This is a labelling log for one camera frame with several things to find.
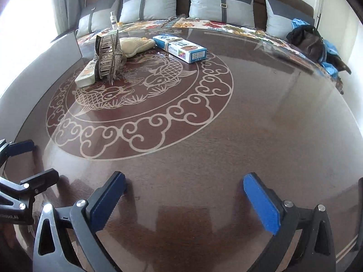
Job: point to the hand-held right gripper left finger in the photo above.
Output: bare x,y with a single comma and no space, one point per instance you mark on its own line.
109,201

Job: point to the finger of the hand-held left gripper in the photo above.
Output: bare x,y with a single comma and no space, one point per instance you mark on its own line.
39,178
21,147

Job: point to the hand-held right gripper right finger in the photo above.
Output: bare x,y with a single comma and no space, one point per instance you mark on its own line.
263,204

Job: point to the blue white cardboard box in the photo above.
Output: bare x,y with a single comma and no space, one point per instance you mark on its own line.
181,48

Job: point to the brown patterned desktop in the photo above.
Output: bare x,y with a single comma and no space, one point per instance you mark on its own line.
227,147

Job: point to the grey board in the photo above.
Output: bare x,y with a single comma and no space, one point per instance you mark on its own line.
42,70

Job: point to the white tube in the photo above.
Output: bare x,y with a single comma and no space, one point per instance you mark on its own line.
86,75

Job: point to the rhinestone hair claw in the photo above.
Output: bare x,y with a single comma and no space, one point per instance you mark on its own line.
109,58

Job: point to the beige knitted glove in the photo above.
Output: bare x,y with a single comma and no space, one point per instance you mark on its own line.
133,45

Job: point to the grey curtain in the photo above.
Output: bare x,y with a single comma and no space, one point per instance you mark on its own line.
68,0

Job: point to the small clear bottle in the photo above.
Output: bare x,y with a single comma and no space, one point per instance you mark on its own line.
113,19

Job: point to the pile of bags and clothes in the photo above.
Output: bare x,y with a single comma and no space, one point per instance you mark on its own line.
330,52

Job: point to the black cloth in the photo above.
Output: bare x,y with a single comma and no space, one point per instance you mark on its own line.
296,35

